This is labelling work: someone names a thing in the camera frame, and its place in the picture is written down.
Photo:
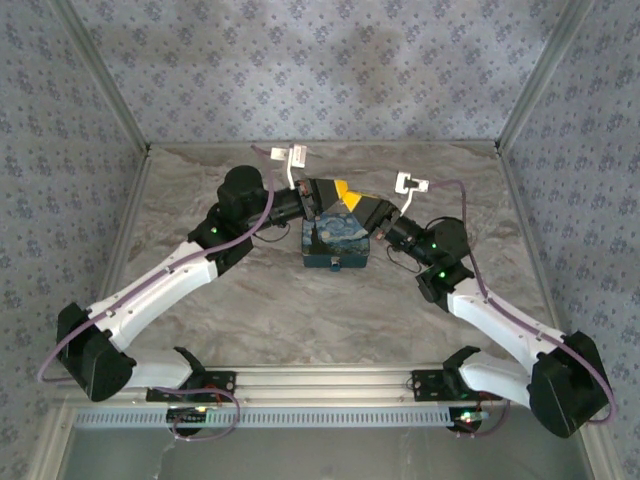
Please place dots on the aluminium table edge rail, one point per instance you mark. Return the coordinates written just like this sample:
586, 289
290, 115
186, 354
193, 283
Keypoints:
375, 144
120, 240

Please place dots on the aluminium frame post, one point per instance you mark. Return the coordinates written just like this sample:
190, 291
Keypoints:
539, 75
106, 75

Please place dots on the aluminium frame leg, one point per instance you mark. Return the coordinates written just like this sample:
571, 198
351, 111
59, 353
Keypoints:
597, 460
50, 445

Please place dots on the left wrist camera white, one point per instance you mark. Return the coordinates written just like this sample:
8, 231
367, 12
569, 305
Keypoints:
300, 155

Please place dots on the black electronics module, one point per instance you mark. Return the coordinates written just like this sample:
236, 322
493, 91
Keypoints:
462, 422
187, 421

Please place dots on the starry night print box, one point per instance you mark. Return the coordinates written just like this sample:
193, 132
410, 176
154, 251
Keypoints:
335, 235

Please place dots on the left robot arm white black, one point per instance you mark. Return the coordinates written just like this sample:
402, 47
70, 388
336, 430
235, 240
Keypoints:
150, 295

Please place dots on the small padlock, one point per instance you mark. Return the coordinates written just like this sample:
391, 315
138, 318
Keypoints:
335, 265

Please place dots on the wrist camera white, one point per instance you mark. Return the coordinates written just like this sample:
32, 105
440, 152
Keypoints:
300, 155
402, 182

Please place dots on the aluminium frame beam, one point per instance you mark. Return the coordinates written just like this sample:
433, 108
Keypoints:
325, 385

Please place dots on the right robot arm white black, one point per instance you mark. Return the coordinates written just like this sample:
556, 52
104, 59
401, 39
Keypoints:
500, 320

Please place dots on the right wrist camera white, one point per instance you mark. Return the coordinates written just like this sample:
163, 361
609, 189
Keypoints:
402, 182

